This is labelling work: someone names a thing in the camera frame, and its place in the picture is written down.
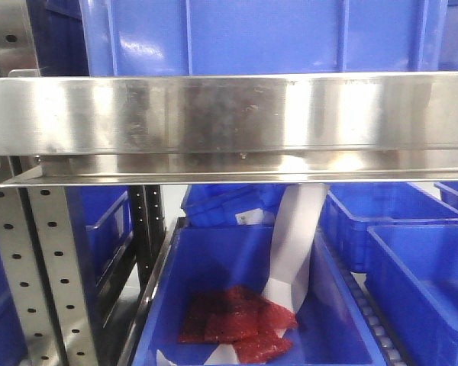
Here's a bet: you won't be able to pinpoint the black perforated post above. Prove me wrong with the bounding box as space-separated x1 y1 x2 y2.
127 184 166 291

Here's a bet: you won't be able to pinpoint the large blue bin upper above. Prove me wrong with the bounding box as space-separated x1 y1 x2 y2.
79 1 447 75

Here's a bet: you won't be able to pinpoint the blue bin center rear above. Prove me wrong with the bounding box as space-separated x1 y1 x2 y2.
181 183 288 227

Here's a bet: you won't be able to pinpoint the stainless steel shelf rail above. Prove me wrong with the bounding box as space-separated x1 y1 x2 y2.
0 72 458 187

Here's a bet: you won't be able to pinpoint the blue bin with red bags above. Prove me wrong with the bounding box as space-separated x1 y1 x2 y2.
133 226 385 365

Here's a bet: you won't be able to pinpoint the blue bin right rear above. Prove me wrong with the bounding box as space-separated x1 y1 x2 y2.
319 182 458 273

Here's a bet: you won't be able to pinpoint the perforated steel shelf upright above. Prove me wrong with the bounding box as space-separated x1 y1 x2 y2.
0 1 105 365

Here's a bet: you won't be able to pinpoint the blue bin right front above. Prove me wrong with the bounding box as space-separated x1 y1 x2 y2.
366 224 458 365

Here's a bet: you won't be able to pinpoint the blue bin left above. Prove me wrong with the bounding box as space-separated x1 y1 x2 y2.
66 185 134 287

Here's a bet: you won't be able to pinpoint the red bubble wrap bags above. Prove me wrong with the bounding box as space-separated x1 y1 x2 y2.
178 285 298 364

